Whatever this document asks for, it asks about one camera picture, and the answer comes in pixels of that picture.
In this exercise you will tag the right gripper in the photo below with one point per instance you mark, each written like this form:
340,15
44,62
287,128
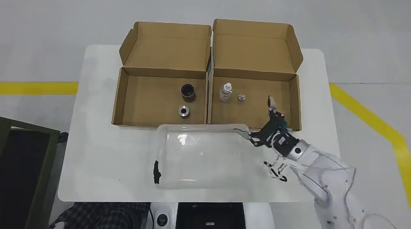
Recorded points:
282,139

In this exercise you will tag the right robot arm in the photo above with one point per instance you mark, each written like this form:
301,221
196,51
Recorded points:
330,177

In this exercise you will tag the small silver metal part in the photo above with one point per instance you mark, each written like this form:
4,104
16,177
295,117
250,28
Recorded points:
241,97

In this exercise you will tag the small white spray bottle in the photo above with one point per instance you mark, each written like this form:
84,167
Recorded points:
225,92

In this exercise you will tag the shallow cardboard box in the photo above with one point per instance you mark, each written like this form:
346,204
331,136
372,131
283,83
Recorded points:
162,78
257,68

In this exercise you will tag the deep clear plastic tray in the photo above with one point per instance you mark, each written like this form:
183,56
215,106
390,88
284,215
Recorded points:
208,158

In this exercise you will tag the black metal bush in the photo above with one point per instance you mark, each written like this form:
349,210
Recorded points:
188,92

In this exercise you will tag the robot body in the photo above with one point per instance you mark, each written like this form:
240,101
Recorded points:
210,216

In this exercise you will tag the small black strip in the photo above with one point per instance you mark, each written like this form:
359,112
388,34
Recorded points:
156,173

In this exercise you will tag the person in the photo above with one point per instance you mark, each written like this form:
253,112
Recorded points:
102,216

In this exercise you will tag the dark green cart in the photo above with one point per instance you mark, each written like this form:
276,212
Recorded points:
25,171

